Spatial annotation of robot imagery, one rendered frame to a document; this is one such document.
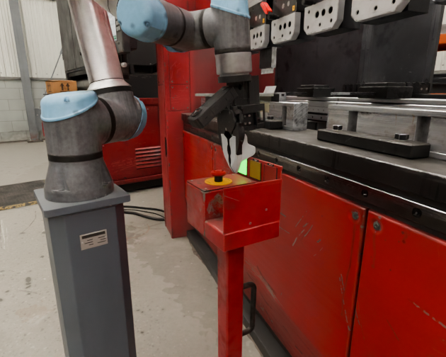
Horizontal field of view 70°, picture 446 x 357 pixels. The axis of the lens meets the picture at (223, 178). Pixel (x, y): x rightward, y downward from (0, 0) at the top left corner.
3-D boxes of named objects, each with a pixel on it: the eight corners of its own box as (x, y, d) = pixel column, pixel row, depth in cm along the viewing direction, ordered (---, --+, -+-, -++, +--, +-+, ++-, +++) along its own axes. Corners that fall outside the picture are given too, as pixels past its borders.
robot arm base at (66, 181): (50, 207, 66) (43, 160, 63) (40, 190, 77) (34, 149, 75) (122, 194, 74) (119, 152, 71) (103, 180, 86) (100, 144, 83)
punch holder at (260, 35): (246, 50, 134) (247, 7, 129) (264, 52, 137) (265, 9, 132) (263, 46, 120) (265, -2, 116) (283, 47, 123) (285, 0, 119)
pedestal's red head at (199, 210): (187, 222, 87) (185, 158, 82) (236, 211, 95) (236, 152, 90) (223, 253, 70) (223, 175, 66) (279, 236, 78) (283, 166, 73)
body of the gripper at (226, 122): (266, 130, 70) (264, 73, 66) (233, 136, 66) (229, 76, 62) (246, 127, 76) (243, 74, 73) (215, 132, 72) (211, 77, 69)
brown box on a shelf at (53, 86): (42, 95, 285) (40, 80, 282) (73, 94, 300) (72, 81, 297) (48, 95, 262) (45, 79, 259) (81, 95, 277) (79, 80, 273)
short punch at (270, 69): (259, 74, 133) (260, 49, 131) (263, 74, 134) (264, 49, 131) (270, 72, 124) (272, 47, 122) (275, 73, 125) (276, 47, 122)
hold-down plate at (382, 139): (316, 139, 90) (316, 129, 90) (331, 138, 92) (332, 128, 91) (410, 159, 63) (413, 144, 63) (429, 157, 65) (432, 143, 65)
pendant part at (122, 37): (98, 58, 227) (93, 2, 218) (115, 59, 234) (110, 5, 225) (122, 52, 193) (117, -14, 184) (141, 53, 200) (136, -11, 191)
